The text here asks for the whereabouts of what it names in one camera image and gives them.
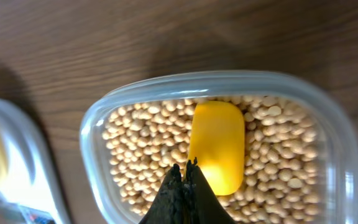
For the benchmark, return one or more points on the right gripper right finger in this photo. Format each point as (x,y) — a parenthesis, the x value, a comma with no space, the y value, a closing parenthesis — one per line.
(201,204)

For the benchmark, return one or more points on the yellow measuring scoop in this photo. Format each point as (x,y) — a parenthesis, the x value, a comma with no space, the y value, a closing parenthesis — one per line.
(217,142)

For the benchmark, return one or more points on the white digital kitchen scale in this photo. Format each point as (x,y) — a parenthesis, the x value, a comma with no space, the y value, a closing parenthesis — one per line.
(31,193)

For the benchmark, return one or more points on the soybeans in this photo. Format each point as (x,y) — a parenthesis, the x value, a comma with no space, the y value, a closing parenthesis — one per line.
(280,168)

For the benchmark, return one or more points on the clear plastic container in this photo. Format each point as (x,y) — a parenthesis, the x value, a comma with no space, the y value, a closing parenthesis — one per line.
(337,141)

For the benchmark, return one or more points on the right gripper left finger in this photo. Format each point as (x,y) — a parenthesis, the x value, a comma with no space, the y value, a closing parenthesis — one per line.
(168,205)

